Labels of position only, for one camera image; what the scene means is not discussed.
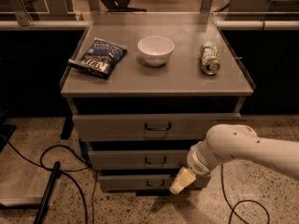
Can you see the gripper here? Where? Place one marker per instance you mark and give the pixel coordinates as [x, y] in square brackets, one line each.
[196, 163]

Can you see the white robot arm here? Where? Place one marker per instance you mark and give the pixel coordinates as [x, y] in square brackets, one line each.
[225, 142]

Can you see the grey top drawer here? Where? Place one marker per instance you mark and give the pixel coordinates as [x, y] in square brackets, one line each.
[131, 127]

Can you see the grey drawer cabinet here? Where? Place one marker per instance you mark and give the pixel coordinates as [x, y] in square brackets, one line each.
[176, 87]

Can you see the green soda can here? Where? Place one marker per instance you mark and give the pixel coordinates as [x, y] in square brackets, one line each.
[210, 59]

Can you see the white bowl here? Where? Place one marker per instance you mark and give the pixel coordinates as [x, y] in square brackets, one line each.
[155, 50]

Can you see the blue chip bag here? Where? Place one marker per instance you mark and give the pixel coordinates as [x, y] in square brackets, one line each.
[100, 58]

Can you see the black bar on floor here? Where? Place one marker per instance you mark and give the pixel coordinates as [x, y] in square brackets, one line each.
[43, 207]

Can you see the grey metal post left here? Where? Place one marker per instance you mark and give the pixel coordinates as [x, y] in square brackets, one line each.
[21, 14]

